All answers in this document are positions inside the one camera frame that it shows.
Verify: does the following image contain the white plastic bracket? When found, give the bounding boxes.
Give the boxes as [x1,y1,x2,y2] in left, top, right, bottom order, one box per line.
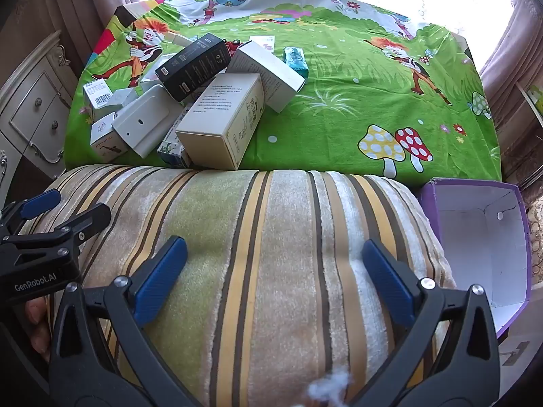
[163,30,200,47]

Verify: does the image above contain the striped cushion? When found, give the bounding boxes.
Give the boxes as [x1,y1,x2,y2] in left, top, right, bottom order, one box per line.
[17,164,456,407]

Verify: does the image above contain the white box with barcode label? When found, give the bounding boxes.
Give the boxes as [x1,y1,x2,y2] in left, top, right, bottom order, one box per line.
[82,77,117,121]

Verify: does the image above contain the white box with pink print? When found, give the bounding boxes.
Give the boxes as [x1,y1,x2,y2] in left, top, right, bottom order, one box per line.
[248,35,276,54]

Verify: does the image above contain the white device box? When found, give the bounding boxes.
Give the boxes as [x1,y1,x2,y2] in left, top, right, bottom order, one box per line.
[111,84,185,158]

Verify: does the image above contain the blue and white box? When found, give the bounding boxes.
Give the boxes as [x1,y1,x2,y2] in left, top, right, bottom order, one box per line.
[157,102,196,168]

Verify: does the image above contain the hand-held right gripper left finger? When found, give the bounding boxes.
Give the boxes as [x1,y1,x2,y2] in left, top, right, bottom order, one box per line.
[49,235,200,407]

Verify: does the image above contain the black box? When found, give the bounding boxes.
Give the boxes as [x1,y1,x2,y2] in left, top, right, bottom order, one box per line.
[155,33,232,102]

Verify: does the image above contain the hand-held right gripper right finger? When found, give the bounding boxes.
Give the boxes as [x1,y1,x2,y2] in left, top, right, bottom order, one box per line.
[343,238,501,407]

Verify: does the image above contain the beige box with text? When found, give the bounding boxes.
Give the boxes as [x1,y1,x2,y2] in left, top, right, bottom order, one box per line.
[175,73,266,171]

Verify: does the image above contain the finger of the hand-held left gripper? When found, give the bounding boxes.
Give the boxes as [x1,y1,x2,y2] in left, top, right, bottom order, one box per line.
[0,189,62,235]
[63,202,112,250]

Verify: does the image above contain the large white box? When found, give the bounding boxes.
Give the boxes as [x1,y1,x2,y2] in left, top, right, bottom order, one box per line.
[227,40,306,113]

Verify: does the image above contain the green cartoon printed tablecloth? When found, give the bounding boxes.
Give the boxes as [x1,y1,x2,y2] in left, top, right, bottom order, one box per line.
[63,0,503,185]

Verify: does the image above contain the white fluff tuft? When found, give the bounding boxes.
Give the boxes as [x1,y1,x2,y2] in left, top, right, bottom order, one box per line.
[307,373,353,403]

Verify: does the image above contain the purple cardboard box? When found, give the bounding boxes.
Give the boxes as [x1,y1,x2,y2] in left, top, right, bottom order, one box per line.
[418,179,533,337]

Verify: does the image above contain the small white box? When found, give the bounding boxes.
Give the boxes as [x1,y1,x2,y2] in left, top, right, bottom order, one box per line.
[89,111,128,164]

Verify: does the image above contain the mauve curtain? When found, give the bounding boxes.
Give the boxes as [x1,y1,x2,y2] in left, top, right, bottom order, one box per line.
[479,0,543,106]
[42,0,141,64]

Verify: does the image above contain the white carved dresser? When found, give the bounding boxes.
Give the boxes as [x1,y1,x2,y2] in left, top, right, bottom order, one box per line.
[0,30,81,204]

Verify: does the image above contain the person's left hand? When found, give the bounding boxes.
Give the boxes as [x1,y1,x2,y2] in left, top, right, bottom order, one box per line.
[24,297,52,363]

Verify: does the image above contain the teal box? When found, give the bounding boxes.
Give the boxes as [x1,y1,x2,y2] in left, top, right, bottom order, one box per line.
[282,46,310,73]

